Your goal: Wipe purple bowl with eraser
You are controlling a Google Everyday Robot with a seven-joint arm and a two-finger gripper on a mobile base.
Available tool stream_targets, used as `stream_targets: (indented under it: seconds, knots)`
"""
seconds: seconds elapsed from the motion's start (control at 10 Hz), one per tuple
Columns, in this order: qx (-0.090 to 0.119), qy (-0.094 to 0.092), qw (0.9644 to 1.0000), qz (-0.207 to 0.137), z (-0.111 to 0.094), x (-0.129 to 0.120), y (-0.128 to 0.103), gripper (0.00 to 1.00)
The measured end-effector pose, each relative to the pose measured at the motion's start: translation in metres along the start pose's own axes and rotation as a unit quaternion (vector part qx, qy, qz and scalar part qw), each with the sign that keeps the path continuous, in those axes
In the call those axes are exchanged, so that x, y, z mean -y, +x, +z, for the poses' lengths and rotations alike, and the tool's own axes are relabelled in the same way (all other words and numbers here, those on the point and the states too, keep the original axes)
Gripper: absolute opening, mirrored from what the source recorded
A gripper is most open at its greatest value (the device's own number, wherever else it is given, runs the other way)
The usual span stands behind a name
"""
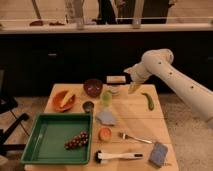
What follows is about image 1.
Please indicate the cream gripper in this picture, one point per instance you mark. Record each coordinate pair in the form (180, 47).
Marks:
(134, 86)

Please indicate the yellow banana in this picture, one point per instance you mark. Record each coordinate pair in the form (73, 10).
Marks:
(67, 100)

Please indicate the purple grape bunch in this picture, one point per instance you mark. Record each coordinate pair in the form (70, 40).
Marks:
(77, 141)

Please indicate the black office chair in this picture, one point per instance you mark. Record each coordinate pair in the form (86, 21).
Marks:
(7, 104)

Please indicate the silver fork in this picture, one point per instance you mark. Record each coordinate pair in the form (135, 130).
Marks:
(126, 136)

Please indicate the grey blue cloth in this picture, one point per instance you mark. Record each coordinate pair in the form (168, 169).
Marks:
(105, 117)

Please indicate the green plastic tray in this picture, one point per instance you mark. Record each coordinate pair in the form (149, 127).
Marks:
(50, 133)

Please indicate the orange bowl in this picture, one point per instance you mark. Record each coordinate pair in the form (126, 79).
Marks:
(57, 100)

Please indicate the cream whiteboard eraser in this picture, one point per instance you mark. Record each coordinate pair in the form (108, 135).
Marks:
(116, 79)

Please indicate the white black dish brush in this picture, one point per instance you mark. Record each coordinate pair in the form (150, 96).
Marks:
(101, 156)

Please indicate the blue sponge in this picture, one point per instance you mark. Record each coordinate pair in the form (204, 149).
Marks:
(158, 154)

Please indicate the small grey cup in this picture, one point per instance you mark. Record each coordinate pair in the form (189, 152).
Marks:
(88, 107)

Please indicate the purple bowl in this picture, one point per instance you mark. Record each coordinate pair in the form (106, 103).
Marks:
(93, 87)

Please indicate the green plastic cup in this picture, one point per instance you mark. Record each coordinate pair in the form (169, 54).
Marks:
(106, 98)

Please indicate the orange peach fruit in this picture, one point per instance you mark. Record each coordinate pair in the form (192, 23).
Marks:
(105, 134)

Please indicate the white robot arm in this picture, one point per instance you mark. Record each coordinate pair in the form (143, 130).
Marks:
(159, 63)

